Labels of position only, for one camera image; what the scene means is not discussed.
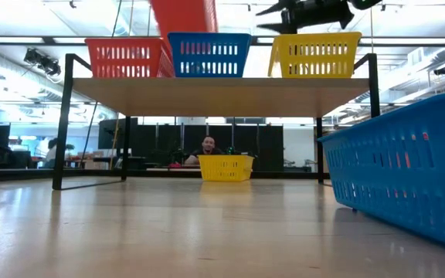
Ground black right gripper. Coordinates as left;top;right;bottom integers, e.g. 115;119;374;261
256;0;356;36

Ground black partition wall panels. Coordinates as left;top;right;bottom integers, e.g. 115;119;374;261
97;117;285;173

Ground wooden shelf with black legs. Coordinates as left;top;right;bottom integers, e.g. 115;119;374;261
51;53;381;192

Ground blue plastic basket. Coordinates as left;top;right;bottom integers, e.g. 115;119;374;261
167;32;253;79
317;90;445;254

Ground yellow plastic basket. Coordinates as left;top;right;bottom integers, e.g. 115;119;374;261
197;154;255;183
267;31;363;80

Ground person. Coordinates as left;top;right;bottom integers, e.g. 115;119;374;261
183;135;224;166
43;137;76;169

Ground black ceiling-mounted device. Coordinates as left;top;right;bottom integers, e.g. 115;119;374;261
22;47;63;77

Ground orange plastic basket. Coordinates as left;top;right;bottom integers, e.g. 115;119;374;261
84;36;176;79
148;0;219;44

